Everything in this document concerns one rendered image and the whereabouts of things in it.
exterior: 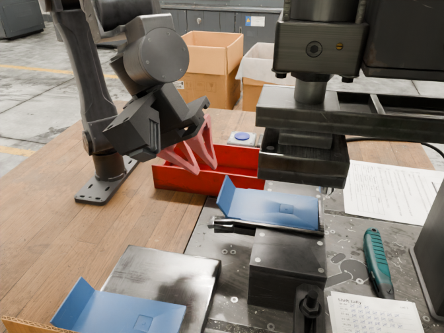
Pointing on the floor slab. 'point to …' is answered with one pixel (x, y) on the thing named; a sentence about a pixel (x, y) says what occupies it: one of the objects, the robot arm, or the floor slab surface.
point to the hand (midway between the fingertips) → (204, 166)
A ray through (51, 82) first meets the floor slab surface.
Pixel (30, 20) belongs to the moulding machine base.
